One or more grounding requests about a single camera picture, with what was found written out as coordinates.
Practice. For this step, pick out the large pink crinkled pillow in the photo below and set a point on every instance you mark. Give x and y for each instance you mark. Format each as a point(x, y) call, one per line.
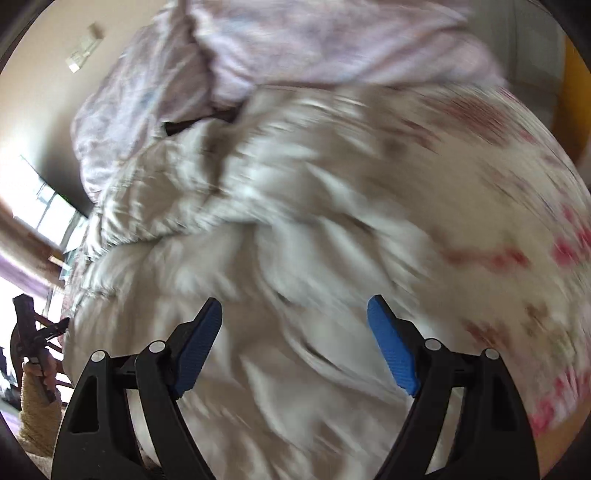
point(332, 41)

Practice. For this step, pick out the white wall switch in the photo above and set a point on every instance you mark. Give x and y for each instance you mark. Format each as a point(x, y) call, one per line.
point(85, 46)

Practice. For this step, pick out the small pink crinkled pillow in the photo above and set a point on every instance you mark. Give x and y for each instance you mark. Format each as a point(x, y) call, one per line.
point(134, 120)

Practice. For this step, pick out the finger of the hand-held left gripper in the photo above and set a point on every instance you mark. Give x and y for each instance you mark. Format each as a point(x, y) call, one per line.
point(53, 330)

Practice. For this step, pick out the person's left forearm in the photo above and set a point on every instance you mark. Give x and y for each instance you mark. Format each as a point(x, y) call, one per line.
point(39, 415)

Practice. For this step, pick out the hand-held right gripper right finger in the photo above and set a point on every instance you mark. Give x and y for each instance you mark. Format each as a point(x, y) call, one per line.
point(397, 355)

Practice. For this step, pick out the beige padded jacket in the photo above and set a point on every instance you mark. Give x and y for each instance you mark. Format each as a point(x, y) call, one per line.
point(277, 230)

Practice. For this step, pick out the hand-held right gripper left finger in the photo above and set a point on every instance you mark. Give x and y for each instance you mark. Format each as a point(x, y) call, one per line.
point(198, 350)

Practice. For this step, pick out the person's left hand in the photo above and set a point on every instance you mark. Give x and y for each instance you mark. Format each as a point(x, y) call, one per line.
point(51, 369)

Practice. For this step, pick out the white wall socket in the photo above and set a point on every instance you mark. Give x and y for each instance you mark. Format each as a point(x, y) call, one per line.
point(74, 62)

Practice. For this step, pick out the floral bed sheet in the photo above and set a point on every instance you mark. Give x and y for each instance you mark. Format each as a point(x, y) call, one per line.
point(517, 207)

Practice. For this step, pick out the window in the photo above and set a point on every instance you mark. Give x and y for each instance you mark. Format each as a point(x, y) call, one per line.
point(51, 203)

